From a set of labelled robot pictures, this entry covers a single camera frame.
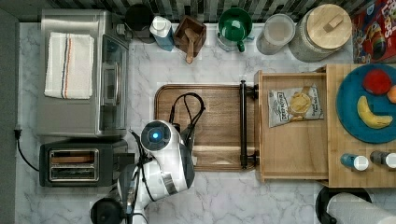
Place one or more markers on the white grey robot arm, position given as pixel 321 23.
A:
pixel 168 171

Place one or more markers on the walnut wooden cutting board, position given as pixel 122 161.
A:
pixel 217 132

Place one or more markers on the brown wooden salt box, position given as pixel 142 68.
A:
pixel 182 41

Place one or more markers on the wooden spoon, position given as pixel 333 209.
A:
pixel 192 36

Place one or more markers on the potato chips bag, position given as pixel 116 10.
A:
pixel 294 104

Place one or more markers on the blue bottle white cap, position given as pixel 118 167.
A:
pixel 162 30

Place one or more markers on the stainless steel toaster oven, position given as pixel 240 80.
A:
pixel 104 113

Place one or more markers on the green mug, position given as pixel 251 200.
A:
pixel 234 29

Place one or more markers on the light wooden drawer tray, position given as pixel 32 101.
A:
pixel 296 150

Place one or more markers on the black round container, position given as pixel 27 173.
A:
pixel 139 18

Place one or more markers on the clear plastic lidded container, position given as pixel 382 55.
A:
pixel 277 32

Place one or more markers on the white striped dish towel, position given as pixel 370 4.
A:
pixel 69 66

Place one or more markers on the light wooden shelf block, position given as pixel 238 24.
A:
pixel 350 141

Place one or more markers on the black two-slot toaster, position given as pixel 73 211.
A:
pixel 83 162

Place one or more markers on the ceramic jar wooden lid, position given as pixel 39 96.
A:
pixel 320 32

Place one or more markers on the black paper towel holder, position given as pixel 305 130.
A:
pixel 326 194

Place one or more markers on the blue plate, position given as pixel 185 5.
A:
pixel 348 94

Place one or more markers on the blue spice bottle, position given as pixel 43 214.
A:
pixel 357 162

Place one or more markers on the yellow banana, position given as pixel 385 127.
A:
pixel 369 118

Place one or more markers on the paper towel roll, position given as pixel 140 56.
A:
pixel 347 208

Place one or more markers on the red apple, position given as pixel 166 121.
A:
pixel 377 82

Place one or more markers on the dark spice bottle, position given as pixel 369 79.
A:
pixel 384 158

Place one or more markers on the colourful cereal box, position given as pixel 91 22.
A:
pixel 374 33

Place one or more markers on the orange fruit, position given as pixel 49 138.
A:
pixel 392 94

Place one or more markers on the black drawer handle bar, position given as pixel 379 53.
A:
pixel 244 92

